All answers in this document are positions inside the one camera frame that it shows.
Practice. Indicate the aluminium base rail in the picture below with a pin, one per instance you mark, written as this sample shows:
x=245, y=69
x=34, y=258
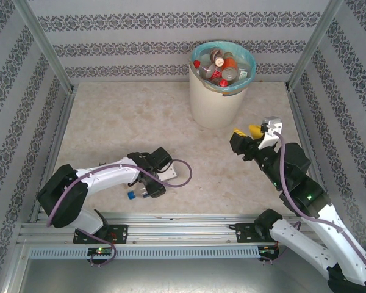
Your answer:
x=183, y=232

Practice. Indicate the aluminium side rail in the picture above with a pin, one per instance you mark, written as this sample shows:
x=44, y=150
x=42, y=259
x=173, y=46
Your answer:
x=65, y=116
x=297, y=116

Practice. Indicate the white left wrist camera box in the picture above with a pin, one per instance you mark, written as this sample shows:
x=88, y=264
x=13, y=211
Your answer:
x=169, y=174

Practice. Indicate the white ribbed waste bin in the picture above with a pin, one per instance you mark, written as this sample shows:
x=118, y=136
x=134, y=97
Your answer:
x=213, y=107

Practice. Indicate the aluminium frame post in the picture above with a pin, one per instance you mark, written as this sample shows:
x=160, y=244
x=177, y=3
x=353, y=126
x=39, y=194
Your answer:
x=312, y=45
x=46, y=45

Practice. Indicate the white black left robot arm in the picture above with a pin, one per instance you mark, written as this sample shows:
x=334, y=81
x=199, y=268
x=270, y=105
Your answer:
x=109, y=175

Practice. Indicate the blue-cap bottle blue label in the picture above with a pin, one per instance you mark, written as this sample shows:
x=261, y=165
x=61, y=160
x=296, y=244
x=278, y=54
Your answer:
x=131, y=195

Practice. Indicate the small controller circuit board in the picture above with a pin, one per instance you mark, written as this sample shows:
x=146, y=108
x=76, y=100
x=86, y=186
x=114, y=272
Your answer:
x=100, y=251
x=266, y=250

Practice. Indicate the clear bottle red cap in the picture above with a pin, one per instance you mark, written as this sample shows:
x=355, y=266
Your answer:
x=197, y=64

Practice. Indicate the grey metal sheet panel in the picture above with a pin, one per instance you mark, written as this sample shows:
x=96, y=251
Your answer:
x=183, y=277

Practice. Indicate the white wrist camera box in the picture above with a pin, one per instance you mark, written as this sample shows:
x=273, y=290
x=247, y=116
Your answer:
x=270, y=137
x=169, y=174

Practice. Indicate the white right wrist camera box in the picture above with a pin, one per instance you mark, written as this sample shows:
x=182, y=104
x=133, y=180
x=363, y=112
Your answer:
x=270, y=137

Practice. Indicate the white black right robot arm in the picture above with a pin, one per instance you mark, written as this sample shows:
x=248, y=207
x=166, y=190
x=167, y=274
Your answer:
x=338, y=241

